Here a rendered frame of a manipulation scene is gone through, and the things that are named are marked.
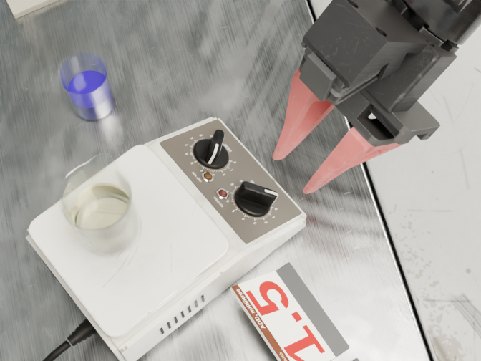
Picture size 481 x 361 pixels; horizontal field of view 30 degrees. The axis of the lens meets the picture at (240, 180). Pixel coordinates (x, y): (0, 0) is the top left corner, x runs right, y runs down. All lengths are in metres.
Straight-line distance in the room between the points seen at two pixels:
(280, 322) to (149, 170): 0.17
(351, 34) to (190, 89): 0.34
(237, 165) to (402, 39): 0.26
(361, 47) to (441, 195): 0.31
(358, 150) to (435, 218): 0.21
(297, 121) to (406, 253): 0.20
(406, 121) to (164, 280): 0.22
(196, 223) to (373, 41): 0.25
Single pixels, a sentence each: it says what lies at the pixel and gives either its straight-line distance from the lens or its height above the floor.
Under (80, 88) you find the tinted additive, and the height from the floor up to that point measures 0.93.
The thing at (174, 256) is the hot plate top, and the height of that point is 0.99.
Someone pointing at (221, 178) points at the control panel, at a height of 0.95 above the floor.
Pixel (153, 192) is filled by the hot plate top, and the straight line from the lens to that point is 0.72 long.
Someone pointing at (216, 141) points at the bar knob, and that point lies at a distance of 0.76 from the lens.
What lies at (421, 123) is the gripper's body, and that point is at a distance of 0.63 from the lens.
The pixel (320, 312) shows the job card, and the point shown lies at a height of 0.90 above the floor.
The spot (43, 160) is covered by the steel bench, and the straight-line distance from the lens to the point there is 0.85.
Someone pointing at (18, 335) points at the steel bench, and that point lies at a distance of 0.80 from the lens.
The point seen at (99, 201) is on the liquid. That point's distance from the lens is 0.69.
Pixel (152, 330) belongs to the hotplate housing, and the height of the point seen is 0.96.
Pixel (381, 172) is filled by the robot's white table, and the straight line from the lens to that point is 0.83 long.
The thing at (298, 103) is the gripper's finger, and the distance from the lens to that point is 0.64.
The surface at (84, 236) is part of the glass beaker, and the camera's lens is 0.67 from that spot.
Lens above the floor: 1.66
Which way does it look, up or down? 68 degrees down
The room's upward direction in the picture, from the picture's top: 2 degrees counter-clockwise
